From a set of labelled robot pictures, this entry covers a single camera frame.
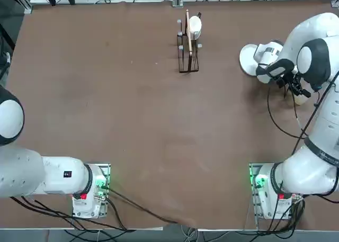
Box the right arm's black gripper body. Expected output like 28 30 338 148
276 76 293 91

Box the white round plate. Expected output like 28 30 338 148
239 43 260 76

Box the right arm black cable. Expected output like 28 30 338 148
266 79 339 140

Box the black wire cup rack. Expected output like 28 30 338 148
175 9 203 74

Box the white mug black handle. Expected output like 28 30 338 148
186 15 203 41

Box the black cable across table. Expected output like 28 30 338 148
108 186 188 225

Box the aluminium frame rail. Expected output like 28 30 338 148
0 0 33 15

